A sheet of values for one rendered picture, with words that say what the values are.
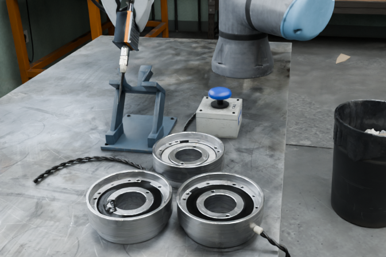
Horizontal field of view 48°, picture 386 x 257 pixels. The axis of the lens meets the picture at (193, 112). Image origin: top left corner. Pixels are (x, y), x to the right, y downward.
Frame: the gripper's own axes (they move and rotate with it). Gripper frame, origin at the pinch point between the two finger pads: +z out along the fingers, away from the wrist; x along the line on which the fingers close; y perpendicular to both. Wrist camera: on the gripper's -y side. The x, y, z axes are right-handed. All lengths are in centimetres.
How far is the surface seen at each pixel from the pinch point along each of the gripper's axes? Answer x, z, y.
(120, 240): -6.1, 19.2, -25.1
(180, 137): -8.5, 16.7, -4.0
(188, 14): 75, 83, 386
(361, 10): -87, 63, 323
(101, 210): -3.1, 17.0, -22.9
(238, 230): -19.6, 17.1, -23.7
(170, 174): -9.2, 17.3, -13.4
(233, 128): -16.0, 17.9, 3.0
